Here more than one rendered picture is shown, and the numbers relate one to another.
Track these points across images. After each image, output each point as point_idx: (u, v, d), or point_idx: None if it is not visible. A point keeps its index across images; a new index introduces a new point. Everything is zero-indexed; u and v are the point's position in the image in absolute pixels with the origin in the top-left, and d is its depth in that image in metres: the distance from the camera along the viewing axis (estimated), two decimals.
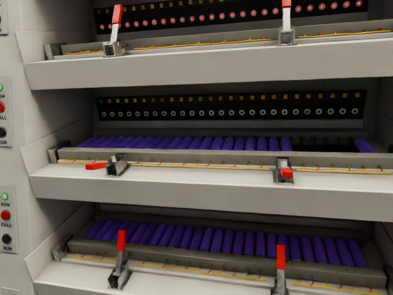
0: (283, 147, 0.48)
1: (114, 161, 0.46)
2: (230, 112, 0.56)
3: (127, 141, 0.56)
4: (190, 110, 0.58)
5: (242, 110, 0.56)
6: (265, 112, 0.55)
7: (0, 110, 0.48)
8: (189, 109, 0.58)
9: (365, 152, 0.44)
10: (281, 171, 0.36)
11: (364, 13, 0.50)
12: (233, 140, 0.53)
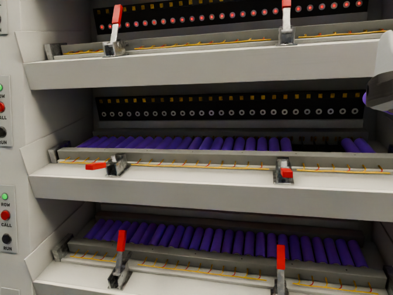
0: (283, 147, 0.48)
1: (114, 161, 0.46)
2: (230, 112, 0.56)
3: (127, 141, 0.56)
4: (190, 110, 0.58)
5: (242, 110, 0.56)
6: (265, 112, 0.55)
7: (0, 110, 0.48)
8: (189, 109, 0.58)
9: (365, 152, 0.44)
10: (281, 171, 0.36)
11: (364, 13, 0.50)
12: (233, 140, 0.53)
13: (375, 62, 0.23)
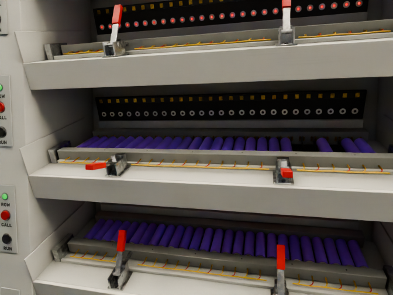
0: (283, 147, 0.48)
1: (114, 161, 0.46)
2: (230, 112, 0.56)
3: (127, 141, 0.56)
4: (190, 110, 0.58)
5: (242, 110, 0.56)
6: (265, 112, 0.55)
7: (0, 110, 0.48)
8: (189, 109, 0.58)
9: (365, 152, 0.44)
10: (281, 171, 0.36)
11: (364, 13, 0.50)
12: (233, 140, 0.53)
13: None
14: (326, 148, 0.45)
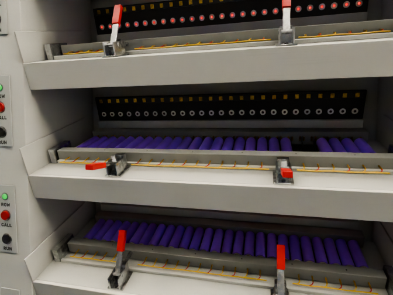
0: (283, 147, 0.48)
1: (114, 161, 0.46)
2: (230, 112, 0.56)
3: (127, 141, 0.56)
4: (190, 110, 0.58)
5: (242, 110, 0.56)
6: (265, 112, 0.55)
7: (0, 110, 0.48)
8: (189, 109, 0.58)
9: (365, 152, 0.44)
10: (281, 171, 0.36)
11: (364, 13, 0.50)
12: (233, 140, 0.53)
13: None
14: (326, 148, 0.45)
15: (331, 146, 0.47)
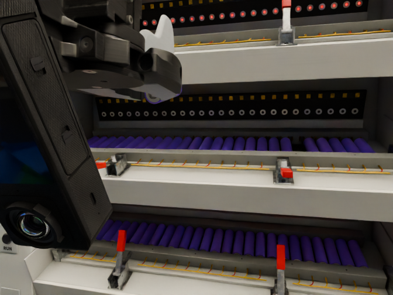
0: (283, 147, 0.48)
1: (114, 161, 0.46)
2: (230, 112, 0.56)
3: (127, 141, 0.56)
4: (190, 110, 0.58)
5: (242, 110, 0.56)
6: (265, 112, 0.55)
7: None
8: (189, 109, 0.58)
9: (365, 152, 0.44)
10: (281, 171, 0.36)
11: (364, 13, 0.50)
12: (233, 140, 0.53)
13: None
14: (326, 148, 0.45)
15: (331, 146, 0.47)
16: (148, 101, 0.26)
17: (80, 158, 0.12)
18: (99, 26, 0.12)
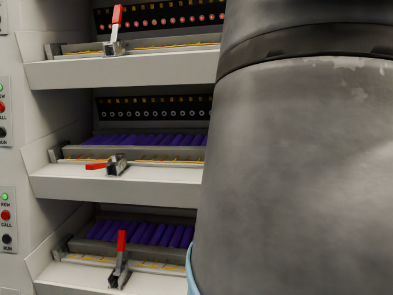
0: None
1: (114, 161, 0.46)
2: None
3: (130, 139, 0.57)
4: (190, 110, 0.58)
5: None
6: None
7: (0, 110, 0.48)
8: (189, 109, 0.58)
9: None
10: None
11: None
12: None
13: None
14: None
15: None
16: None
17: None
18: None
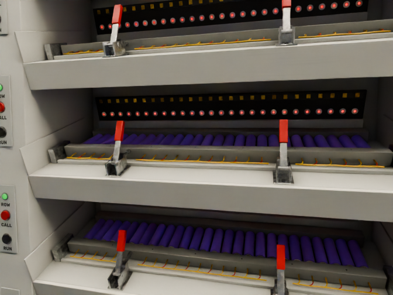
0: None
1: (117, 160, 0.47)
2: (230, 112, 0.56)
3: (131, 138, 0.57)
4: (190, 110, 0.58)
5: (242, 110, 0.56)
6: (265, 112, 0.55)
7: (0, 110, 0.48)
8: (189, 109, 0.58)
9: None
10: (279, 139, 0.41)
11: (364, 13, 0.50)
12: (233, 137, 0.54)
13: None
14: (324, 145, 0.47)
15: (329, 143, 0.49)
16: None
17: None
18: None
